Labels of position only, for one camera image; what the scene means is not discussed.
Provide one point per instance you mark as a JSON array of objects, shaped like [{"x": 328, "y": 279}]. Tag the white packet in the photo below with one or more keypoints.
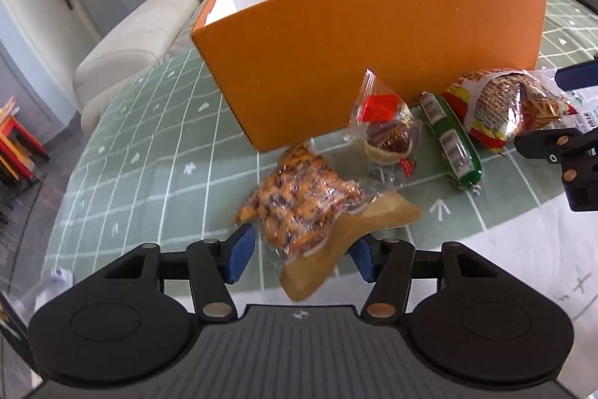
[{"x": 584, "y": 114}]

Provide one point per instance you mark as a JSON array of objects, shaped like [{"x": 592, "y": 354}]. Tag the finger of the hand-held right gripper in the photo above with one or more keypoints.
[
  {"x": 579, "y": 76},
  {"x": 546, "y": 144}
]

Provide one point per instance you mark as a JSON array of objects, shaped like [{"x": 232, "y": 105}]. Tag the beige sofa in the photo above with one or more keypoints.
[{"x": 140, "y": 43}]

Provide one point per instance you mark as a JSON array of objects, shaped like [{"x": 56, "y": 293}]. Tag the green checked tablecloth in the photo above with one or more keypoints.
[{"x": 140, "y": 174}]

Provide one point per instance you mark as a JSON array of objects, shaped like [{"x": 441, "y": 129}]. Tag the crispy noodle snack packet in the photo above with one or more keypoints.
[{"x": 495, "y": 104}]

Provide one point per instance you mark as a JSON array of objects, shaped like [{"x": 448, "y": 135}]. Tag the green sausage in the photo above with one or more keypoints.
[{"x": 451, "y": 142}]

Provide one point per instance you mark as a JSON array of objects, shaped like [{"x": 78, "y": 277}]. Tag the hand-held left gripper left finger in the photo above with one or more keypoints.
[{"x": 240, "y": 252}]

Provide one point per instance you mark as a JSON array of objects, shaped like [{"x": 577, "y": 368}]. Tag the clear packet with red label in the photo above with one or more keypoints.
[{"x": 387, "y": 132}]

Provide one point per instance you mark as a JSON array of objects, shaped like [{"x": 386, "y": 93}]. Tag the peanut snack packet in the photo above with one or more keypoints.
[{"x": 299, "y": 202}]

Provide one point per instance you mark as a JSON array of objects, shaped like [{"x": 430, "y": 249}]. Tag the orange plastic stool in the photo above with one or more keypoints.
[{"x": 11, "y": 160}]

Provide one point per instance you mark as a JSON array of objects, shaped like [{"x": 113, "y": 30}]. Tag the orange cardboard box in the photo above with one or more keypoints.
[{"x": 327, "y": 53}]

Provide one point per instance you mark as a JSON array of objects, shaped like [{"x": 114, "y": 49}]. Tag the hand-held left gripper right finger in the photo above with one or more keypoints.
[{"x": 364, "y": 258}]

